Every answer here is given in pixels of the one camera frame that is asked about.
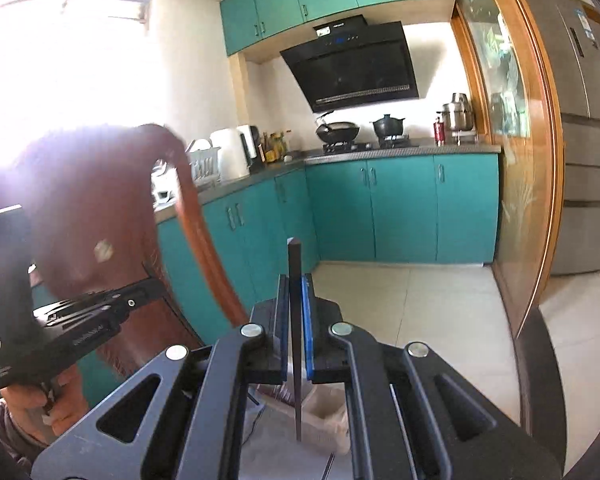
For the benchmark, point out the white and black kettle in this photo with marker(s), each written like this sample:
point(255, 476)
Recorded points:
point(250, 147)

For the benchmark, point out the cluster of condiment bottles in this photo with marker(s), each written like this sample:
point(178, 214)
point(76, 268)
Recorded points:
point(275, 147)

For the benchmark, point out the person's left forearm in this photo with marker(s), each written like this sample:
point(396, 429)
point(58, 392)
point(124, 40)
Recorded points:
point(2, 432)

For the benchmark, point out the teal base cabinets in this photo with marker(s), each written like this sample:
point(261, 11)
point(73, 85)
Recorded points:
point(405, 210)

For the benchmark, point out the gas stove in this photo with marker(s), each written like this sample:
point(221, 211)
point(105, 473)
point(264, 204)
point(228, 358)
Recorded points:
point(375, 145)

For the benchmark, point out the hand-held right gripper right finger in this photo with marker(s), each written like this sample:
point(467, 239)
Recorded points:
point(307, 320)

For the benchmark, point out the white countertop appliance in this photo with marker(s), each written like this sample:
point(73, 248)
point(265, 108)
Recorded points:
point(227, 155)

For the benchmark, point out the grey refrigerator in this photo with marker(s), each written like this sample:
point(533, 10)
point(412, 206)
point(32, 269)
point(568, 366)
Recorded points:
point(580, 135)

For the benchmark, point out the grey kitchen countertop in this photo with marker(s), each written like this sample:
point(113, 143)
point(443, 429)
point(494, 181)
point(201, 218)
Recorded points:
point(455, 149)

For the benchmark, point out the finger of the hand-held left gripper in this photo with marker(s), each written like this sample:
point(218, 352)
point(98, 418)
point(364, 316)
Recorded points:
point(130, 295)

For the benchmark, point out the black range hood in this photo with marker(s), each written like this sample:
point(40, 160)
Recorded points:
point(350, 70)

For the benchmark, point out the black clay pot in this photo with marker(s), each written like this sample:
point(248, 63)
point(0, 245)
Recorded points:
point(387, 127)

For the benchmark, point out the red bottle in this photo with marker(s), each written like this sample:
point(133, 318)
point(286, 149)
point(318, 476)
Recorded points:
point(439, 132)

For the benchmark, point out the person's left hand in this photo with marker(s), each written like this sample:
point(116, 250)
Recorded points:
point(30, 417)

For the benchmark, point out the bright window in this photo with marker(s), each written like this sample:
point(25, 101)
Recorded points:
point(55, 70)

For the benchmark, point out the wooden chair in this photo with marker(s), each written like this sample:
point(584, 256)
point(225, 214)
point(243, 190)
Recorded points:
point(105, 185)

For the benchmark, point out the black wok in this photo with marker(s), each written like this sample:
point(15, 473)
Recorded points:
point(337, 131)

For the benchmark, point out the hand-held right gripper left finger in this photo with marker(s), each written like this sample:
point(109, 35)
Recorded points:
point(281, 320)

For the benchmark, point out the black chopstick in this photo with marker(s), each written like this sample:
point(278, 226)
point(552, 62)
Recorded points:
point(295, 260)

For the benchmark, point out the white dish rack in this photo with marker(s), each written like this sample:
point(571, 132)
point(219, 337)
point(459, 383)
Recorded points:
point(202, 162)

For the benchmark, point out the stainless steel steamer pot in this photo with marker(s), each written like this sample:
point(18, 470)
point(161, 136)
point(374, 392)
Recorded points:
point(457, 115)

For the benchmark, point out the wood-framed glass sliding door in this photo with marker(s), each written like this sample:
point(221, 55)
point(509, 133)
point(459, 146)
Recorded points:
point(510, 160)

